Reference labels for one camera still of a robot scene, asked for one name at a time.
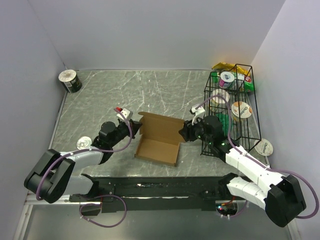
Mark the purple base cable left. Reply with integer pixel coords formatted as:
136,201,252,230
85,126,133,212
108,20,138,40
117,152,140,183
79,194,128,228

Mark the Chobani yogurt cup in basket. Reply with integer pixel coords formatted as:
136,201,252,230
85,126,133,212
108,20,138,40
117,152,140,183
231,101,253,122

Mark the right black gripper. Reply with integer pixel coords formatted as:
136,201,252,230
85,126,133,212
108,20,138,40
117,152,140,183
178,115,213,145

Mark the white yogurt cup on table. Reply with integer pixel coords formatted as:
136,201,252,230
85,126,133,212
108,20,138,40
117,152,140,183
254,138,274,157

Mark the blue white yogurt cup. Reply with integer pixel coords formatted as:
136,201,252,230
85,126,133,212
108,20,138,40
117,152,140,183
218,71,235,89

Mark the green snack bag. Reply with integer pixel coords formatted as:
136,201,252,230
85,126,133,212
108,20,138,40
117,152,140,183
234,73,255,92

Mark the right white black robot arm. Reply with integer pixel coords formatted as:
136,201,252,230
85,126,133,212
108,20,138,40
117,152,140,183
179,115,306,228

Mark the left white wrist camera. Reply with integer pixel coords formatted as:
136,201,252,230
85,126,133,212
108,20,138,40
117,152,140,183
115,107,133,122

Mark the red white package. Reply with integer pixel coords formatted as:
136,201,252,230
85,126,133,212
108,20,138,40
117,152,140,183
245,76,252,83

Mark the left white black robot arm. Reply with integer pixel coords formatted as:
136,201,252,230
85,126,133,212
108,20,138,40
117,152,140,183
23,120,143,204

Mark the green black chips can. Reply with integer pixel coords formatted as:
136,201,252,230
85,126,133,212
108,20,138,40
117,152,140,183
58,69,82,93

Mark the yellow snack bag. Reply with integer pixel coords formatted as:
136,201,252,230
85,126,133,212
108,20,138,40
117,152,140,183
211,62,250,76

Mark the black wire basket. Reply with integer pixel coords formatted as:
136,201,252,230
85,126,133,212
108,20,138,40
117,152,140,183
203,63,262,152

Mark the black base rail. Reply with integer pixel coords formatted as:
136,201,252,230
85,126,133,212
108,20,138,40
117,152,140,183
69,173,233,213

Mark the brown cardboard box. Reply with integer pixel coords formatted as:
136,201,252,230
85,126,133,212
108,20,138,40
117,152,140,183
134,111,185,167

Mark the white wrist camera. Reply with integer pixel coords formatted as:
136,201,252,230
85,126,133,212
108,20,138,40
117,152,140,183
190,105,206,125
115,107,133,122

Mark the tin can brown label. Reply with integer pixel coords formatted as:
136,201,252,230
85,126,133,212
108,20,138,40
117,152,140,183
76,136,92,150

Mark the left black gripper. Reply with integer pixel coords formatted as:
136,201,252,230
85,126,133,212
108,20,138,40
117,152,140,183
109,118,143,147

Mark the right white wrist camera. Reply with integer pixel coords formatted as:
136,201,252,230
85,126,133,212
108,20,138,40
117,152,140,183
190,105,206,125

